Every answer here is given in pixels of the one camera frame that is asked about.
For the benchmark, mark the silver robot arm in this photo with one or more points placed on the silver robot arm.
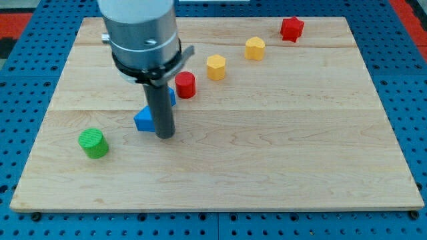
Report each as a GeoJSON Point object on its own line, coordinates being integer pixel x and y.
{"type": "Point", "coordinates": [142, 33]}

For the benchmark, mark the yellow heart block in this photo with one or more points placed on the yellow heart block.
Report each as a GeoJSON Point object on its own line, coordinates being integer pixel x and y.
{"type": "Point", "coordinates": [254, 49]}

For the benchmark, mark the red cylinder block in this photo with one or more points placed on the red cylinder block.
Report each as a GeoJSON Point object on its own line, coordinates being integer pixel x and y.
{"type": "Point", "coordinates": [185, 84]}

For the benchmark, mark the blue block behind rod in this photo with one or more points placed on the blue block behind rod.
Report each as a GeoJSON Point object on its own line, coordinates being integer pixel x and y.
{"type": "Point", "coordinates": [172, 96]}

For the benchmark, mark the yellow hexagon block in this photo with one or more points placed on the yellow hexagon block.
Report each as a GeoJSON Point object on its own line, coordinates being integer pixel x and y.
{"type": "Point", "coordinates": [216, 67]}

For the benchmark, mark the wooden board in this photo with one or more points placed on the wooden board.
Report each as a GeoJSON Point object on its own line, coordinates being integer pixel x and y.
{"type": "Point", "coordinates": [301, 130]}

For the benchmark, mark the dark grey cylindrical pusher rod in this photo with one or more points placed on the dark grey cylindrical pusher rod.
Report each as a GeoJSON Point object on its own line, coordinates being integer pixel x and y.
{"type": "Point", "coordinates": [159, 102]}

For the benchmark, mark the blue triangle block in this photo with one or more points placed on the blue triangle block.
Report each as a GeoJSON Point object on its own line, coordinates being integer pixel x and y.
{"type": "Point", "coordinates": [143, 120]}

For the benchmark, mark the red star block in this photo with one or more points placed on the red star block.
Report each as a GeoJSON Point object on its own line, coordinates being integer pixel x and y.
{"type": "Point", "coordinates": [291, 29]}

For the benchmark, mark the green cylinder block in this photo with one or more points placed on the green cylinder block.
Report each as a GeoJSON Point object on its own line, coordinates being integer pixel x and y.
{"type": "Point", "coordinates": [93, 143]}

